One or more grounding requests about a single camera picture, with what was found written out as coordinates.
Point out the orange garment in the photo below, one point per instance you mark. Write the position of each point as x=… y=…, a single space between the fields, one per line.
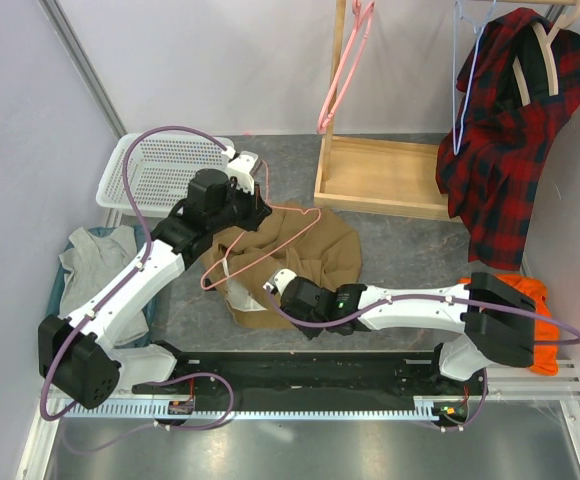
x=545 y=350

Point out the white plastic basket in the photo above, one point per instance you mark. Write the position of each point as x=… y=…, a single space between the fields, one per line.
x=159 y=170

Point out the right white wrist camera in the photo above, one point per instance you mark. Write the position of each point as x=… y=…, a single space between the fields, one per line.
x=278 y=282

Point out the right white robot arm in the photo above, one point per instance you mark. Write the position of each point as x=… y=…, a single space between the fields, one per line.
x=429 y=309

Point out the slotted white cable duct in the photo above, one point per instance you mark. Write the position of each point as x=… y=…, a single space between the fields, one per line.
x=163 y=409

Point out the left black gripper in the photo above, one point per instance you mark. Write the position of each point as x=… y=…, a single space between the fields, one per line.
x=256 y=205

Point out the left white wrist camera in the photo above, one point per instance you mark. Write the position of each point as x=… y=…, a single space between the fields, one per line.
x=242 y=166

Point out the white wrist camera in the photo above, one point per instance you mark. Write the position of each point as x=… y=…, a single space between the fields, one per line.
x=278 y=282
x=242 y=166

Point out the grey t-shirt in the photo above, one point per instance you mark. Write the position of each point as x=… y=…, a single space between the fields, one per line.
x=85 y=270

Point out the beige wooden hanger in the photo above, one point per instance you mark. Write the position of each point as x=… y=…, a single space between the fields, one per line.
x=544 y=41

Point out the thick pink plastic hanger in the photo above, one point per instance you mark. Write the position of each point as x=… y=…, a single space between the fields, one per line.
x=349 y=59

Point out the tan brown garment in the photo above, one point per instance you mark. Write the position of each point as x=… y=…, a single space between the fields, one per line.
x=329 y=254

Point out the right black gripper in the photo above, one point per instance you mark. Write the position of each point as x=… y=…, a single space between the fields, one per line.
x=309 y=331

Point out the thin pink wire hanger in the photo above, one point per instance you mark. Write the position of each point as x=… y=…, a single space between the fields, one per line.
x=303 y=211

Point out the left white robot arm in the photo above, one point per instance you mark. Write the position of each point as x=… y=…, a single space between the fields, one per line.
x=77 y=354

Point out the wooden clothes rack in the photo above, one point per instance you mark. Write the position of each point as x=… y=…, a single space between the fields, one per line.
x=375 y=176

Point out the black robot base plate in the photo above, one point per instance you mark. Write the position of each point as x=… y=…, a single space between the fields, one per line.
x=329 y=379

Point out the red plaid skirt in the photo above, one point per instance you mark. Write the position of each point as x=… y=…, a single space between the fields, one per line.
x=490 y=174

